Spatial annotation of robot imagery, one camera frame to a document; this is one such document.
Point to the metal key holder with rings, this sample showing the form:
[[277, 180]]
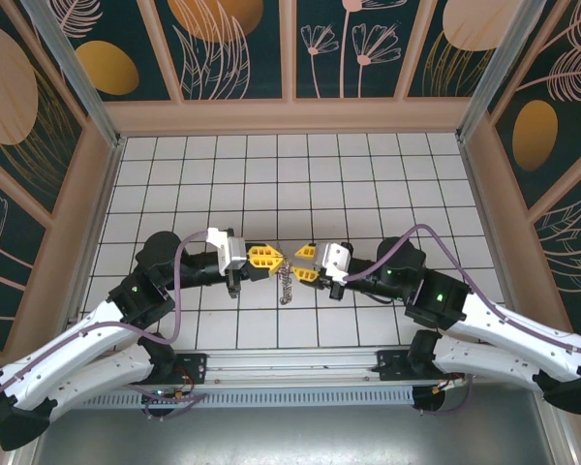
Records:
[[287, 290]]

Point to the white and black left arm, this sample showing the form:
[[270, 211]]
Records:
[[77, 349]]

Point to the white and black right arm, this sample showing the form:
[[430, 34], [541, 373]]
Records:
[[513, 329]]

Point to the grey metal base sheet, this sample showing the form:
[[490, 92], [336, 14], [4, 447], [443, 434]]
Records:
[[295, 436]]

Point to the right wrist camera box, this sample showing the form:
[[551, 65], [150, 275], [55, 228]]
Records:
[[331, 259]]

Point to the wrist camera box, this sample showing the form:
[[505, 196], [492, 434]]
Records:
[[232, 252], [331, 259]]

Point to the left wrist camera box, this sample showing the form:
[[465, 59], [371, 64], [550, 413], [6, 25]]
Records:
[[232, 252]]

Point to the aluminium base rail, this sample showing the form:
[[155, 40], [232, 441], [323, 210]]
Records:
[[295, 363]]

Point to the aluminium corner post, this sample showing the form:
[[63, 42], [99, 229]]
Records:
[[77, 77], [494, 77]]

